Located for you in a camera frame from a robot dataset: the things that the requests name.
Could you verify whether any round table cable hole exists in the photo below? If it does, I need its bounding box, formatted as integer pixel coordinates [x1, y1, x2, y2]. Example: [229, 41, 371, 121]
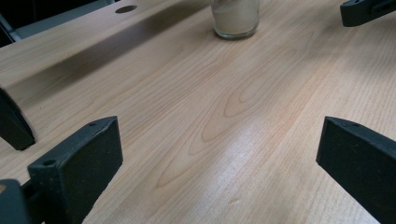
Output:
[114, 4, 138, 15]

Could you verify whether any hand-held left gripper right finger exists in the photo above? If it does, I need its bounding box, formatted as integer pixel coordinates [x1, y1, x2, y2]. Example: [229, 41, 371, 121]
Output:
[316, 116, 396, 224]

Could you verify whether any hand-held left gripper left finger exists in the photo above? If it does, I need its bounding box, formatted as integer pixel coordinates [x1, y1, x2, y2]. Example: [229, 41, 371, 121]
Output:
[27, 116, 124, 224]

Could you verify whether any black metal stand leg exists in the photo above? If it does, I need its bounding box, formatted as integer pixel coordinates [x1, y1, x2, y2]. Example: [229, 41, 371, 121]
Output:
[0, 87, 36, 151]

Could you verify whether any glass jar with white contents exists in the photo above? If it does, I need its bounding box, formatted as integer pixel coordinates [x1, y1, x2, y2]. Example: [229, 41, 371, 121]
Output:
[210, 0, 261, 40]

